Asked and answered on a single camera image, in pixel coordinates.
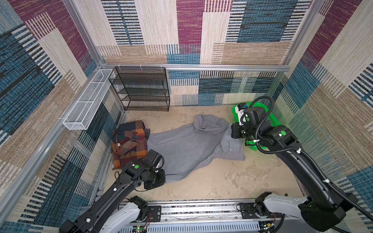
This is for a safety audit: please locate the green plastic basket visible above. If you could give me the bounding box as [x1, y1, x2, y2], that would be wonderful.
[232, 101, 282, 151]

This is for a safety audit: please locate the grey long sleeve shirt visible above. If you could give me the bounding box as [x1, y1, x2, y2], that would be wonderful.
[147, 115, 245, 183]

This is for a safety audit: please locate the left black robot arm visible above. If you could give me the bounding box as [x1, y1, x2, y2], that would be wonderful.
[59, 150, 165, 233]

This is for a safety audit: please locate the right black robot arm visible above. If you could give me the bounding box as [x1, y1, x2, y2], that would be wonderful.
[231, 103, 357, 232]

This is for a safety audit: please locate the folded plaid flannel shirt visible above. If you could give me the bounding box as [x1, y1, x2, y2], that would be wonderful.
[111, 120, 148, 170]

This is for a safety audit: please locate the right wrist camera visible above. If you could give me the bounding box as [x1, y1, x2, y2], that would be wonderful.
[235, 103, 248, 126]

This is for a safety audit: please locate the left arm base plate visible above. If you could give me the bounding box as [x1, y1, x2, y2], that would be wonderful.
[130, 205, 162, 224]

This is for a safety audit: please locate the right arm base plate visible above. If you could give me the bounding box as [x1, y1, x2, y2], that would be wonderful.
[236, 203, 282, 219]

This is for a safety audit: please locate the black wire shelf rack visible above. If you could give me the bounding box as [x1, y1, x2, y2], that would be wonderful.
[109, 67, 171, 112]

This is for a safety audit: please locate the aluminium front rail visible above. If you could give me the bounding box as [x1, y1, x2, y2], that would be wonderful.
[112, 199, 313, 231]

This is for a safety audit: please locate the aluminium rail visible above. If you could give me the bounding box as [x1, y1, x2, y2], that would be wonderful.
[112, 199, 313, 231]
[101, 63, 290, 72]

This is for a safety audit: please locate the white wire mesh tray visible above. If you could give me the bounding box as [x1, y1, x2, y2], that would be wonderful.
[63, 69, 114, 131]

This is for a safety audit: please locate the aluminium back rail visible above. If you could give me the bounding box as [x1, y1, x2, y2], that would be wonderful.
[101, 63, 290, 72]

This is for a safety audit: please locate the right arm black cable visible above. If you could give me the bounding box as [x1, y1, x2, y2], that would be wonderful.
[238, 96, 373, 222]

